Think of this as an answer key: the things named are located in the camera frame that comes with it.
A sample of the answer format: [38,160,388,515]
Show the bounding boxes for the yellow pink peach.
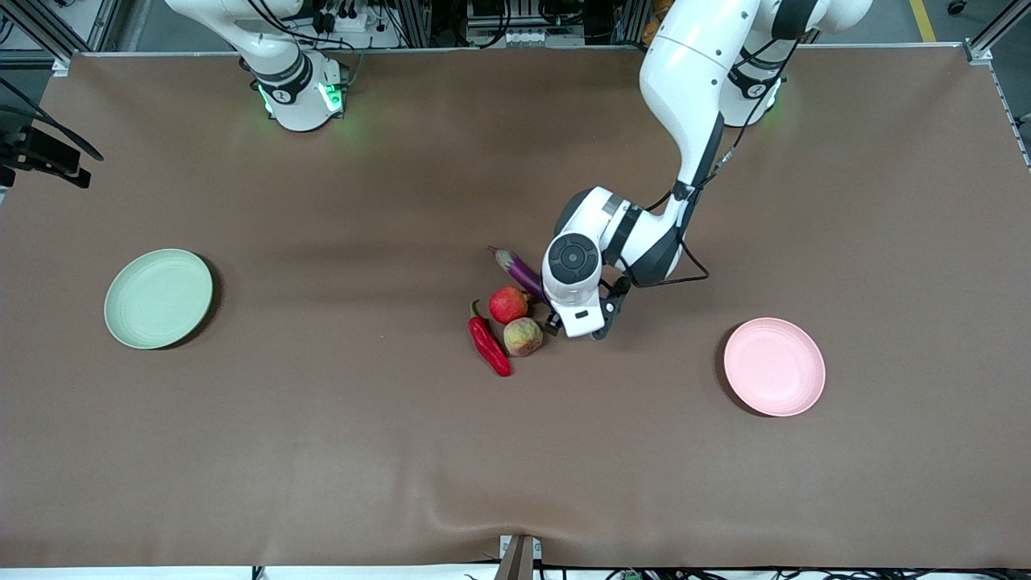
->
[503,317,544,358]

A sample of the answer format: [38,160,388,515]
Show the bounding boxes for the purple eggplant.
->
[488,246,549,304]

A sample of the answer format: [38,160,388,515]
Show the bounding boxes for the red chili pepper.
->
[468,300,513,378]

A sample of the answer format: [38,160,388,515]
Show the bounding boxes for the brown table mat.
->
[0,47,1031,569]

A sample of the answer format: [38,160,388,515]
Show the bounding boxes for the green round plate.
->
[104,248,214,350]

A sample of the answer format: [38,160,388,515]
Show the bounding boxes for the pink round plate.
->
[723,317,826,417]

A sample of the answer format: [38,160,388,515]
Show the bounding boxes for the white terminal block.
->
[503,28,571,47]

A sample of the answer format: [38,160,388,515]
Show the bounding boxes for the orange snack bags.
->
[642,0,671,45]

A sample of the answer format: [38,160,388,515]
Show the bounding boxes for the white power strip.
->
[310,6,373,35]

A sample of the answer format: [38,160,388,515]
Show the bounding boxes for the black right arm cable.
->
[0,77,104,160]

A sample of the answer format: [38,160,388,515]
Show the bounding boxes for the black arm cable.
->
[0,77,104,160]
[616,36,802,289]

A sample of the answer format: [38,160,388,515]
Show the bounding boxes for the aluminium frame profile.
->
[964,0,1031,67]
[0,0,122,69]

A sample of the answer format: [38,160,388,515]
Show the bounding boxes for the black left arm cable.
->
[616,36,802,289]

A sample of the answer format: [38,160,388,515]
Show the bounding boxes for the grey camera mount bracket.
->
[494,533,543,580]

